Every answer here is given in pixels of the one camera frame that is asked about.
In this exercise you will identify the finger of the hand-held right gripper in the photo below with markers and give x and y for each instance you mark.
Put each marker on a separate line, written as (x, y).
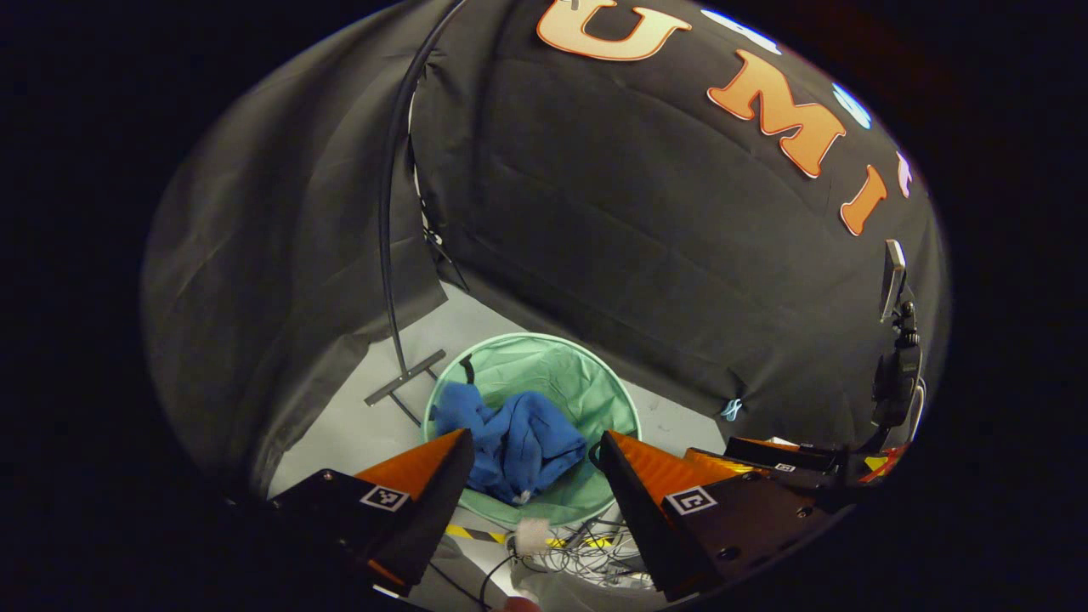
(722, 461)
(790, 455)

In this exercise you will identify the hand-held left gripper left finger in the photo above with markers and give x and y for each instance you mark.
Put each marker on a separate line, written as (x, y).
(438, 510)

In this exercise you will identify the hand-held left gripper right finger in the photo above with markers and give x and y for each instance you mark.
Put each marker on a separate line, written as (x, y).
(633, 510)

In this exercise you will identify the green laundry hamper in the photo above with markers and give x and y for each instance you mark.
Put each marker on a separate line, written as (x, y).
(552, 374)

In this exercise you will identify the black clothes rack base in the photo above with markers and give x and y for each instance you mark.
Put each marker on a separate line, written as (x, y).
(404, 378)

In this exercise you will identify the yellow black floor tape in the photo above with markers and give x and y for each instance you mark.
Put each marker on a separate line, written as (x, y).
(476, 534)

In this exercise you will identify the white cloth scrap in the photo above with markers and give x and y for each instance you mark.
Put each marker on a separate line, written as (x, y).
(531, 535)

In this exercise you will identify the black backdrop cloth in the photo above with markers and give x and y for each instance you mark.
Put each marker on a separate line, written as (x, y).
(637, 255)

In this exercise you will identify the black clothes rack rail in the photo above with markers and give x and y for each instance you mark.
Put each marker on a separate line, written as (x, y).
(382, 221)

